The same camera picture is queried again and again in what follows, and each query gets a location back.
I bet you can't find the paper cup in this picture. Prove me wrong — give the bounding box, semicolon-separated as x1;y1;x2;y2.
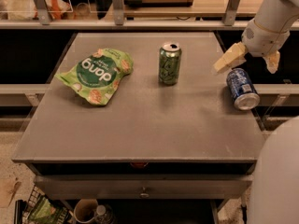
74;199;98;224

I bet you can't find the green dang snack bag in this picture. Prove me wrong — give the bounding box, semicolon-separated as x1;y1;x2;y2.
55;49;134;106

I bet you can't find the grey drawer with knob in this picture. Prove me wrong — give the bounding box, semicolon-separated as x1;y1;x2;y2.
35;175;252;200

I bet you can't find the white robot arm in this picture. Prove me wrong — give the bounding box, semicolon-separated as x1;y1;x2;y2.
213;0;299;224

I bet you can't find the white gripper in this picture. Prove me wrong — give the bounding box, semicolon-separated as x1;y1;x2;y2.
213;20;290;74

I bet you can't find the green soda can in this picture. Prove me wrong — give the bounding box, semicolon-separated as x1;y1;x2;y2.
159;42;182;85

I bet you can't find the clear plastic bottle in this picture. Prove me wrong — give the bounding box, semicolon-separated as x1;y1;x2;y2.
94;204;116;224

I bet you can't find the green bag in basket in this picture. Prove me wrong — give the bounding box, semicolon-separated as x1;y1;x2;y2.
27;196;68;224

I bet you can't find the blue pepsi can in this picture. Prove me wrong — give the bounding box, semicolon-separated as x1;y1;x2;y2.
226;68;260;111

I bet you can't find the black wire basket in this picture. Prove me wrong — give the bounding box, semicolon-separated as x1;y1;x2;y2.
13;186;74;224

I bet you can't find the metal railing with brackets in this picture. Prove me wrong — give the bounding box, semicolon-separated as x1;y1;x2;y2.
0;0;263;31

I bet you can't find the orange white bag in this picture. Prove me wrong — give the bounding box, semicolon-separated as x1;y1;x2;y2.
7;0;71;21

